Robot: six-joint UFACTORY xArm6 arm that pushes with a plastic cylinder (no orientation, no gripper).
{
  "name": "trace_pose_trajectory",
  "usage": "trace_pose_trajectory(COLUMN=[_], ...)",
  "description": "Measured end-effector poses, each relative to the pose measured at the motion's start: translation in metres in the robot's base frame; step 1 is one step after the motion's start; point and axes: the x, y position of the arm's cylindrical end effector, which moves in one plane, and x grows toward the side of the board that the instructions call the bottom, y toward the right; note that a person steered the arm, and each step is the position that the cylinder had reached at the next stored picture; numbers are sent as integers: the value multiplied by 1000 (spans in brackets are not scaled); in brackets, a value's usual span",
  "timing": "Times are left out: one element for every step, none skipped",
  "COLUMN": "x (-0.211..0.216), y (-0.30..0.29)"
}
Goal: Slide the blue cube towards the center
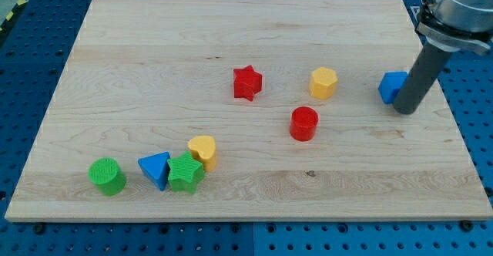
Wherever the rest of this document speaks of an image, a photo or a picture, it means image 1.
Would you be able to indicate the blue cube block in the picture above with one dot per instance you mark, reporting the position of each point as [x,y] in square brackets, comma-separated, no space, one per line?
[390,85]

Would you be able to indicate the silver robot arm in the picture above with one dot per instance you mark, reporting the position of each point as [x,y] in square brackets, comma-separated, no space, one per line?
[457,24]

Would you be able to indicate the light wooden board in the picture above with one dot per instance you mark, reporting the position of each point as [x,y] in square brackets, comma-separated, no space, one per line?
[146,76]

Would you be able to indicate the red star block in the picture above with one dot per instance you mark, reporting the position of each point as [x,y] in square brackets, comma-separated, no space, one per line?
[246,83]

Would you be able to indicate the yellow heart block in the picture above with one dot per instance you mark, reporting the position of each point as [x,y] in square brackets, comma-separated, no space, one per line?
[203,149]

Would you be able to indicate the red cylinder block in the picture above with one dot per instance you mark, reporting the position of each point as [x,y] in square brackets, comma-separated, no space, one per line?
[303,123]

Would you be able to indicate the green star block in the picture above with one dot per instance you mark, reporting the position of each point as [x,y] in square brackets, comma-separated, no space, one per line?
[185,173]

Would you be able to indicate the yellow hexagon block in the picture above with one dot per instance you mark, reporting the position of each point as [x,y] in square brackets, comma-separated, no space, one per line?
[323,83]

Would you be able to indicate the blue triangle block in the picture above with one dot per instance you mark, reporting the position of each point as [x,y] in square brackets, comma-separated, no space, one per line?
[156,169]

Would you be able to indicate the green cylinder block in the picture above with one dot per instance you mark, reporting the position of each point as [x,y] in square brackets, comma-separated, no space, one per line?
[106,175]

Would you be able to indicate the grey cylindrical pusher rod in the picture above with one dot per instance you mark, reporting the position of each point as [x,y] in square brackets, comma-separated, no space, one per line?
[430,62]

